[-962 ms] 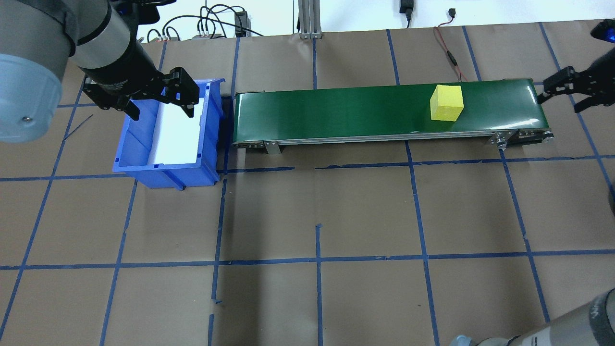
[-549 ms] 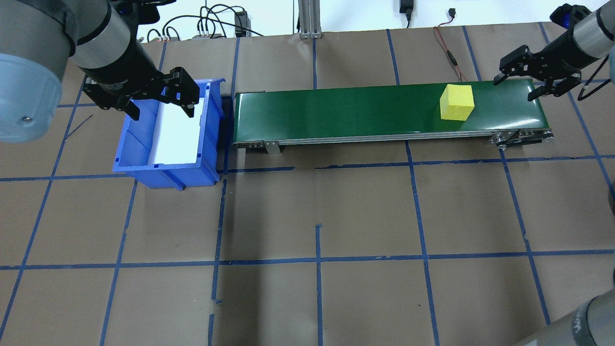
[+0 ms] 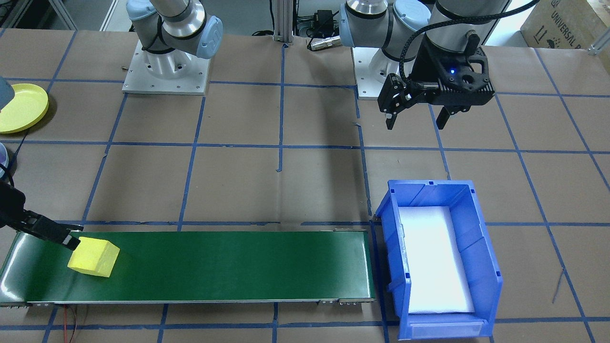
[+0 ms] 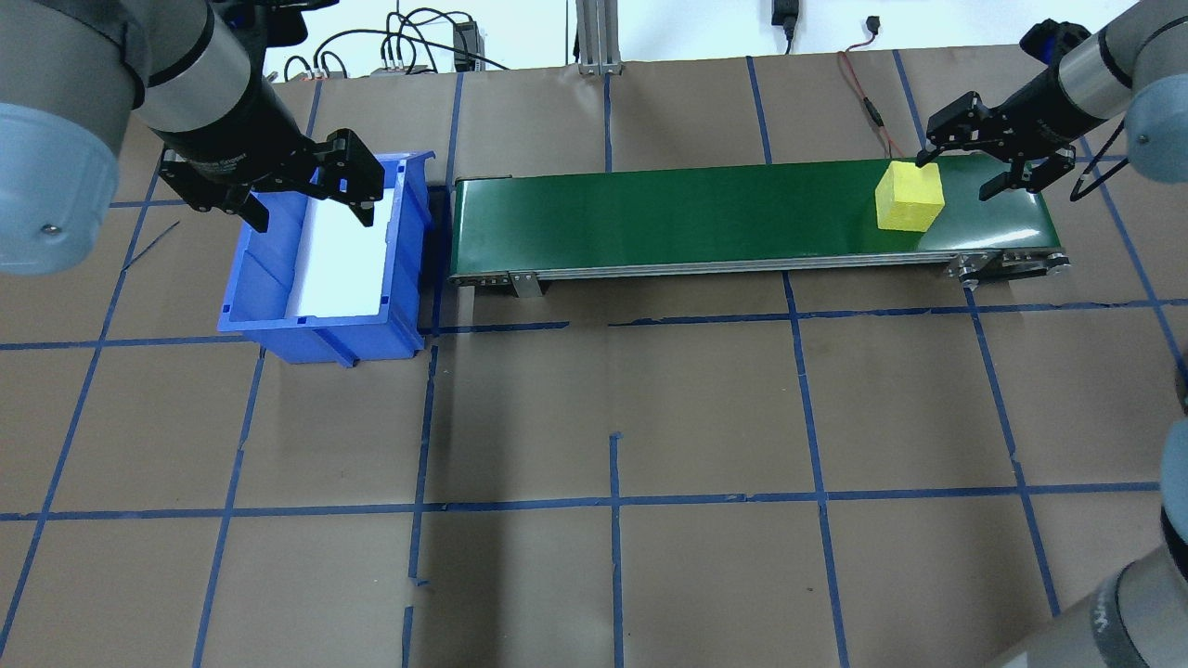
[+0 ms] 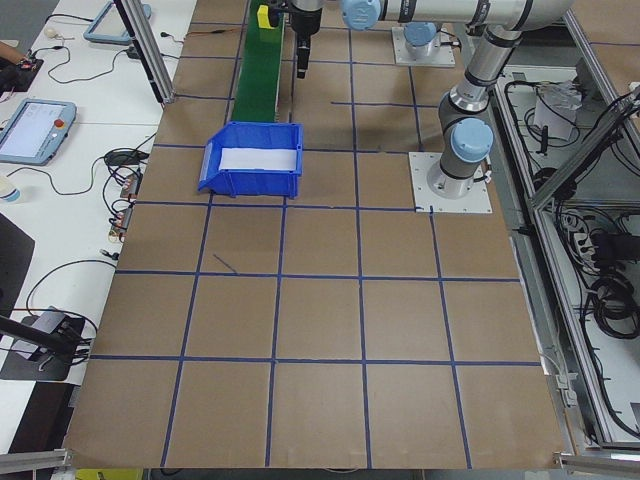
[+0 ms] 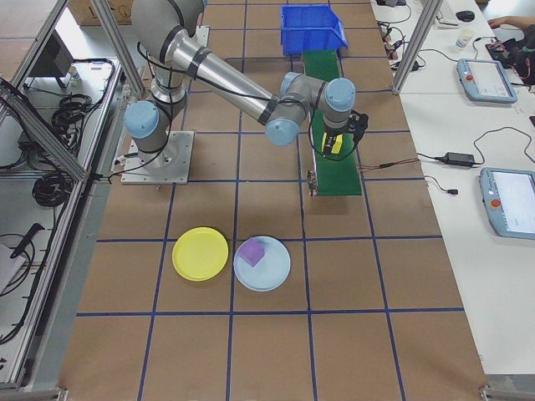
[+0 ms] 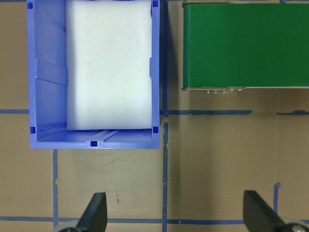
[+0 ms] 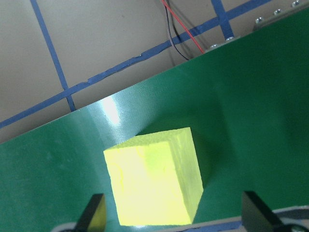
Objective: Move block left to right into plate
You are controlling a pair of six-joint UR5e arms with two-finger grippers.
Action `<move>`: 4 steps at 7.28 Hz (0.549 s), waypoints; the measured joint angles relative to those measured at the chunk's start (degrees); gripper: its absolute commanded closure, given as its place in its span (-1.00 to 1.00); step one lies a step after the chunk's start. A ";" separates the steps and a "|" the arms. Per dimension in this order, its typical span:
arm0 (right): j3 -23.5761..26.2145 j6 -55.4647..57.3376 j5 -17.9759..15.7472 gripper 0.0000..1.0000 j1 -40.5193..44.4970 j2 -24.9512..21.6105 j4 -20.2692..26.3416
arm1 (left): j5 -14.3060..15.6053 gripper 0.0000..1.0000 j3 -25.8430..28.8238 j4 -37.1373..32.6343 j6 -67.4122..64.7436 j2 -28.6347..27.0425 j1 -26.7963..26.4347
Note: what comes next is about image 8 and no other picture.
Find yellow foam block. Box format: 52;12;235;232
103;127;204;227

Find green conveyor belt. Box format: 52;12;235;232
0;0;309;232

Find thin black wire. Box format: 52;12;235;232
165;3;191;61

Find red and black wires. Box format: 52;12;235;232
161;0;205;54

